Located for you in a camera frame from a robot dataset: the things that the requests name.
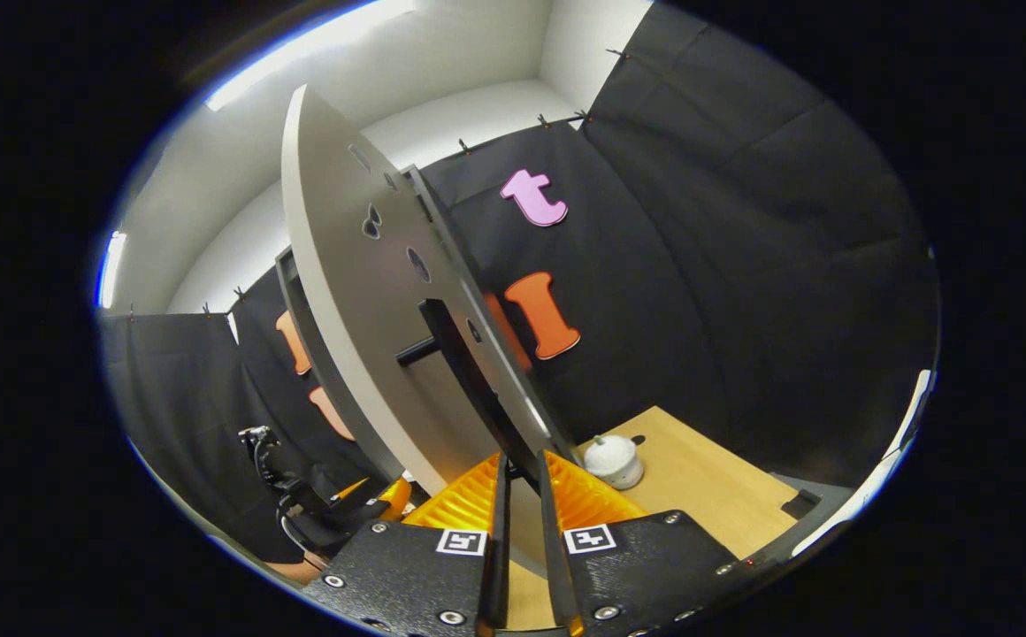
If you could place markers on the beige cabinet door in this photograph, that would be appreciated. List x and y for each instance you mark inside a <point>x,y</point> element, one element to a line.
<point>363,310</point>

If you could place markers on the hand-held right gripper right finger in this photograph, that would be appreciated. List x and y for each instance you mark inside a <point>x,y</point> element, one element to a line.
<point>550,548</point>

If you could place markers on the white lidded pot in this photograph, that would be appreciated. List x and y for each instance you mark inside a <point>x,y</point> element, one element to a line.
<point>615,464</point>

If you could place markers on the small black block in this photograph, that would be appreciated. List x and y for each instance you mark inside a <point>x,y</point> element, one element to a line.
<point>801,505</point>

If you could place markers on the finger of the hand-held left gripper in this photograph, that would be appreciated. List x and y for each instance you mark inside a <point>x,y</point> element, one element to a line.
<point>394,495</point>

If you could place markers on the white bar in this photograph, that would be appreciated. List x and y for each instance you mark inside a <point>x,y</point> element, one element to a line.
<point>884,469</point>

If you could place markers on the small ceiling light panel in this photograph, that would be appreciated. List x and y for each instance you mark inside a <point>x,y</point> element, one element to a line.
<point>111,270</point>

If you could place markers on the black backdrop cloth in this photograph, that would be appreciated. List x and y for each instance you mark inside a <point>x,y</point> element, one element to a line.
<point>743,265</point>

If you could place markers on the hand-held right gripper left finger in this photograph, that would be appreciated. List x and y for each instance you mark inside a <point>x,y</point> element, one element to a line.
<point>495,548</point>

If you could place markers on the long ceiling light panel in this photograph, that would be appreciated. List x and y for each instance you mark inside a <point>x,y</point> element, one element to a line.
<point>301,53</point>

